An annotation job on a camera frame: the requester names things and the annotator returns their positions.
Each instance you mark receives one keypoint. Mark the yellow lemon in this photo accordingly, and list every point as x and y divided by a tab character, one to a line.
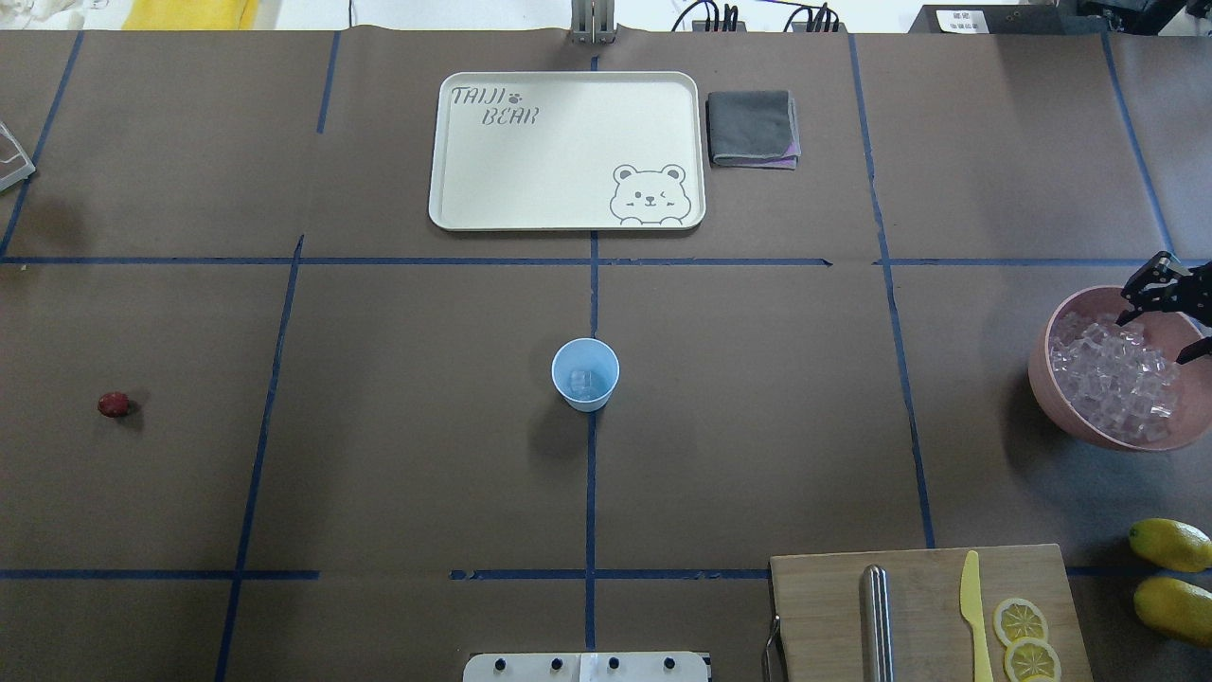
1172	545
1176	609

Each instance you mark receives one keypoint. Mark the clear ice cube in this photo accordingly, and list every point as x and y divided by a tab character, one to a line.
582	384

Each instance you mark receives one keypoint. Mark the black usb hub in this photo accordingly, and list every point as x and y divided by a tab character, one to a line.
709	17
805	18

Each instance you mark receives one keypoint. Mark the bamboo cutting board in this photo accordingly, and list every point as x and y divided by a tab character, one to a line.
818	599

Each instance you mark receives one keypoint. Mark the steel muddler black tip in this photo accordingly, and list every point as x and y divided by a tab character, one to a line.
876	625

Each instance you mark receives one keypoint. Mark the white cup rack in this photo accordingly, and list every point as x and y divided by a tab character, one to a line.
16	165

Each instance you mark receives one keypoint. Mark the pile of clear ice cubes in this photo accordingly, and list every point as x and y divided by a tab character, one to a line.
1118	381

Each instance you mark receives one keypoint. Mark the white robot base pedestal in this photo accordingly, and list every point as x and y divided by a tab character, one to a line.
589	666

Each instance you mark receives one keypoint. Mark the grey folded cloth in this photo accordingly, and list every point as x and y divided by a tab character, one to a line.
753	129

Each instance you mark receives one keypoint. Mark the yellow plastic knife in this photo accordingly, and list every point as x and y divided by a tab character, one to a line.
970	602

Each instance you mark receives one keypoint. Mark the aluminium frame post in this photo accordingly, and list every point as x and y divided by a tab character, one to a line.
593	22

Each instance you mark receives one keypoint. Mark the light blue cup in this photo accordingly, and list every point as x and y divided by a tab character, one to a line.
590	354

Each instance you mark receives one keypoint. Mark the yellow cloth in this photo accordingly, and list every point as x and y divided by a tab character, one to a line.
191	15

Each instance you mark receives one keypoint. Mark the pink bowl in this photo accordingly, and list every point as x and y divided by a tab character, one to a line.
1171	332

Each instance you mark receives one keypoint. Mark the cream bear tray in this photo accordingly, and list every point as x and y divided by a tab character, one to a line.
567	151

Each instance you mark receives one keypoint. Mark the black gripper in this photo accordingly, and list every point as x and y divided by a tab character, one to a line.
1170	292

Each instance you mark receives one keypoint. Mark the red strawberry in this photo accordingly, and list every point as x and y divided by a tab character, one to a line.
114	405

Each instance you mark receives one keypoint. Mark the lemon slice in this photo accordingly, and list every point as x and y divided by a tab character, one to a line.
1032	659
1016	619

